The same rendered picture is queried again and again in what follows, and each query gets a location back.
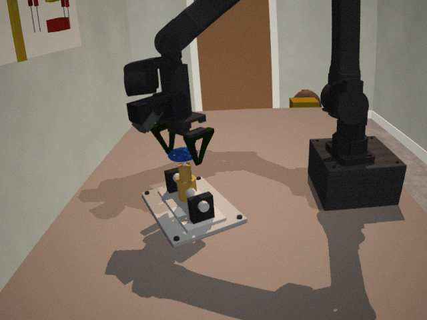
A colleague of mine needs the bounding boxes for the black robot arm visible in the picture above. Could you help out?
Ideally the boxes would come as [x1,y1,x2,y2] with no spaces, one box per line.
[123,0,375,167]

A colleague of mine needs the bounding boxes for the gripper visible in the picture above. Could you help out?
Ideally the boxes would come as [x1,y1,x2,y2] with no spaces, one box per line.
[150,89,214,166]

